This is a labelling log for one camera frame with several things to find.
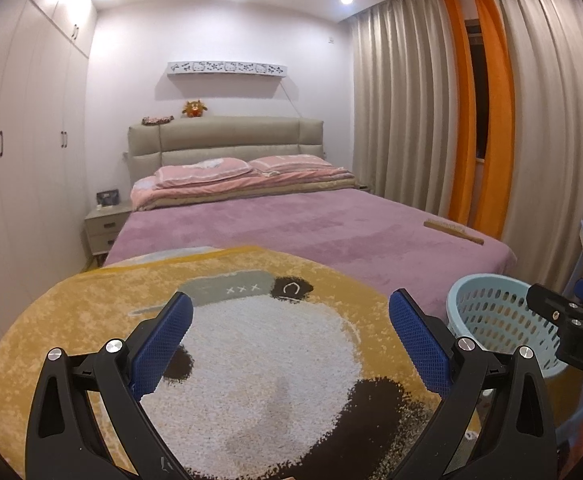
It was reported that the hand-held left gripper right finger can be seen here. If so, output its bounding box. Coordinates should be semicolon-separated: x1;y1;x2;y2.
388;287;558;480

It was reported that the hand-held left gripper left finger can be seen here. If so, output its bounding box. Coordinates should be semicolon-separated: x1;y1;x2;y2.
24;290;195;480

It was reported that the light blue plastic basket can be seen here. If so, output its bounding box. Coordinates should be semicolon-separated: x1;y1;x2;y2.
445;274;569;382

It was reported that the round yellow dog rug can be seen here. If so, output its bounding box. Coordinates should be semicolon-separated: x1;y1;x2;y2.
0;245;482;480

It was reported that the wooden brush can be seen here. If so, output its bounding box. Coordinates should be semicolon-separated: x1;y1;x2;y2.
423;219;486;247

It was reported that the beige nightstand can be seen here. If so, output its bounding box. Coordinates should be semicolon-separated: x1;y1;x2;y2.
84;202;135;266

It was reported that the folded pink quilt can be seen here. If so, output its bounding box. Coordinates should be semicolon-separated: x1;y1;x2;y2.
130;167;359;212

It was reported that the purple bedspread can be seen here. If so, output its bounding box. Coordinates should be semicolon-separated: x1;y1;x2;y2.
102;187;517;322

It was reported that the pink pillow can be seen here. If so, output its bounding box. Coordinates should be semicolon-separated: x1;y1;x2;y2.
248;155;332;176
154;157;252;183

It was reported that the orange curtain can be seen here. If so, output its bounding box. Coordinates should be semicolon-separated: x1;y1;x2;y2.
471;0;516;241
439;0;478;223

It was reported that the beige curtain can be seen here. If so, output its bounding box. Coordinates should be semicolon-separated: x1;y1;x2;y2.
349;0;465;226
491;0;583;261

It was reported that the folded beige blanket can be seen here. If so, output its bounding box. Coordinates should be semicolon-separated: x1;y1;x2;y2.
162;180;363;207

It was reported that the beige padded bed headboard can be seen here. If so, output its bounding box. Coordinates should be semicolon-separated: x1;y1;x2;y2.
128;115;325;188

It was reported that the white wardrobe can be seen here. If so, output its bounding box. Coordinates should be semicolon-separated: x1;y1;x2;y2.
0;0;97;391

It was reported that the dark window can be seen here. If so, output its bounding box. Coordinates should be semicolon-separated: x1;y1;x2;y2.
464;19;487;158

